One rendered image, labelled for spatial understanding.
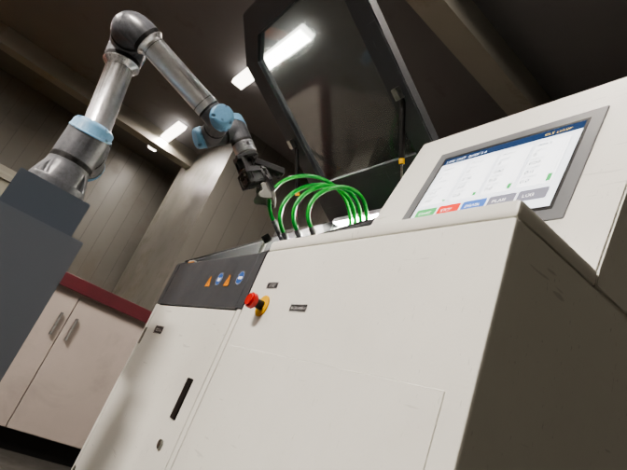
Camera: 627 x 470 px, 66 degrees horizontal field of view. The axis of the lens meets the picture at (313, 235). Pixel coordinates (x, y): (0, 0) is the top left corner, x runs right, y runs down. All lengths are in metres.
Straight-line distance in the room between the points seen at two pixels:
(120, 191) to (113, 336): 5.29
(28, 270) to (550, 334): 1.11
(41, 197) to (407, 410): 1.03
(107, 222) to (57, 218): 6.43
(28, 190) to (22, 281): 0.22
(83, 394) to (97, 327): 0.33
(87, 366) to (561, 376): 2.36
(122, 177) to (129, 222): 0.69
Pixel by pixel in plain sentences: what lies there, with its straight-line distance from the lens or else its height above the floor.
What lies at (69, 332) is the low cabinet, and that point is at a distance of 2.72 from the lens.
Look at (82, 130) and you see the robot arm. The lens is 1.47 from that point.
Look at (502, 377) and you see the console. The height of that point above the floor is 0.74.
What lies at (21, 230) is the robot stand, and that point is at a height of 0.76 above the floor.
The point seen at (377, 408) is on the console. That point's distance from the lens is 0.72.
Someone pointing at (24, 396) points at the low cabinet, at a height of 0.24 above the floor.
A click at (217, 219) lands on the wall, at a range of 5.37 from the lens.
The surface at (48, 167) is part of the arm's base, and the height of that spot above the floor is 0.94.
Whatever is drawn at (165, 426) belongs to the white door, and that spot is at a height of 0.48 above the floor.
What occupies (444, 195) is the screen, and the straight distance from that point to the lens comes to 1.30.
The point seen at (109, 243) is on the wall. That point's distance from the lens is 7.78.
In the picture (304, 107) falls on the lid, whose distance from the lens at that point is 2.05.
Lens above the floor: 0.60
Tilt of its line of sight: 20 degrees up
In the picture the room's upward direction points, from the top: 22 degrees clockwise
